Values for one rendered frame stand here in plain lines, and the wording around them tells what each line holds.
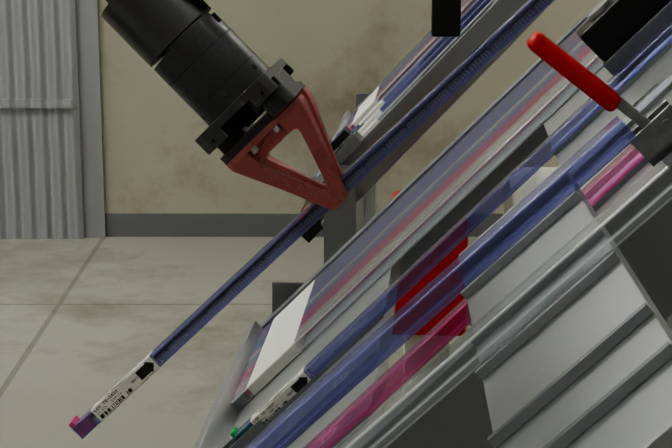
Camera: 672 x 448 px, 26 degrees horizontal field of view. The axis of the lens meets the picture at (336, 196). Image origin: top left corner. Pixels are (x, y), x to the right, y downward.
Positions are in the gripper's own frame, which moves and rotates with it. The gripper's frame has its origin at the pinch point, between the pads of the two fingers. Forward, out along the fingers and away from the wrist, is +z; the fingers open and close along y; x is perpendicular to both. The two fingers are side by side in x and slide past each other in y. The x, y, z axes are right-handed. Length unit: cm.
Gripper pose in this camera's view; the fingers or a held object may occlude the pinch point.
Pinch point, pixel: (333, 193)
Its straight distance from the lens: 99.5
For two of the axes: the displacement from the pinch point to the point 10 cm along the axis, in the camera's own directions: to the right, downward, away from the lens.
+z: 7.0, 7.1, 0.8
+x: -7.1, 6.8, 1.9
